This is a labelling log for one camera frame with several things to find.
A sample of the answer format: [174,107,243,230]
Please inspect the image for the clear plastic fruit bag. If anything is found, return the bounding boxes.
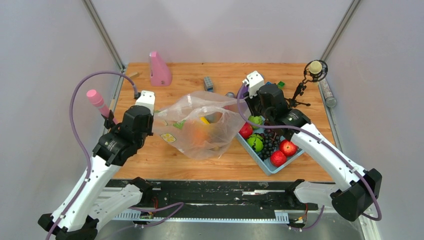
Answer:
[153,91,250,160]

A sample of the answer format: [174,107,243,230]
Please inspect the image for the orange fruit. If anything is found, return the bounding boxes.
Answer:
[192,127,211,147]

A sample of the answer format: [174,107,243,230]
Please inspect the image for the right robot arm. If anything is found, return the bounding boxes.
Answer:
[237,83,382,222]

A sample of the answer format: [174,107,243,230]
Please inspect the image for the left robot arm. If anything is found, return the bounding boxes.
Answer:
[37,105,154,240]

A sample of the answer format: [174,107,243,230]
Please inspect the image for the green guava back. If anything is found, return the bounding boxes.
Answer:
[248,115,264,126]

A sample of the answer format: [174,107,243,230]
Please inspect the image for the orange blue green toy bricks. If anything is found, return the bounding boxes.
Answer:
[265,81,286,90]

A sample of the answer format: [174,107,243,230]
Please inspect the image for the red apple back left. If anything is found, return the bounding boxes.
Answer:
[238,122,254,140]

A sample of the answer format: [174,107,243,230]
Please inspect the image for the red apple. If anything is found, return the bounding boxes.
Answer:
[238,122,254,140]
[279,139,298,157]
[269,150,287,168]

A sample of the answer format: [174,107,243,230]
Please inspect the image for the dark purple grape bunch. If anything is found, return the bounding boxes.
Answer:
[258,129,282,161]

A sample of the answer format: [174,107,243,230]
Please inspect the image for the red glitter microphone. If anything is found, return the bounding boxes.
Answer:
[225,92,236,98]

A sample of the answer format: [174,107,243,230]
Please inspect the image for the pink microphone on stand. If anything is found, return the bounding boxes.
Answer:
[86,89,118,130]

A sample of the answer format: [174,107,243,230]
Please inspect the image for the small wooden block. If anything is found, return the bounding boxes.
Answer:
[128,71,140,80]

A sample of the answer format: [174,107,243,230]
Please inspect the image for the red apple right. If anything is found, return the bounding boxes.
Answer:
[279,139,298,157]

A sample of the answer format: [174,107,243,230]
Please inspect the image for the pink metronome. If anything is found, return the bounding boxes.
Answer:
[149,51,172,87]

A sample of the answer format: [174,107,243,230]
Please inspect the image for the black tripod microphone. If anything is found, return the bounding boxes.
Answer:
[286,60,329,108]

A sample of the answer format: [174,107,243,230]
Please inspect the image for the red apple front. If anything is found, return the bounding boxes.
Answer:
[269,150,287,168]

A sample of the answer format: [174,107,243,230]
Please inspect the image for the glitter clear tube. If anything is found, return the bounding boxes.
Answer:
[319,78,337,108]

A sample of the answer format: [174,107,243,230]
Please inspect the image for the grey stacked toy bricks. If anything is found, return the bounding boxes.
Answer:
[203,76,214,92]

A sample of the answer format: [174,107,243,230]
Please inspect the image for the light blue plastic basket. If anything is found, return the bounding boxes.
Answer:
[236,122,305,176]

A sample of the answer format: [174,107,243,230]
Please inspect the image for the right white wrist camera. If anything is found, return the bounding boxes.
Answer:
[242,70,265,98]

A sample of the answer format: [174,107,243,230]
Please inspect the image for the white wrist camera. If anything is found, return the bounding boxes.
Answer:
[242,70,265,98]
[135,90,156,116]

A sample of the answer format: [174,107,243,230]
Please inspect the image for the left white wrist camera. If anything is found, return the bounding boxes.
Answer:
[135,90,156,116]

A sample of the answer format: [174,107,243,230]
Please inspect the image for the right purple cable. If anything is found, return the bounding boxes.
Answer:
[236,84,383,233]

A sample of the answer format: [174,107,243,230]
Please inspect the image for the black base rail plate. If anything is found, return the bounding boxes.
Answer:
[119,179,319,220]

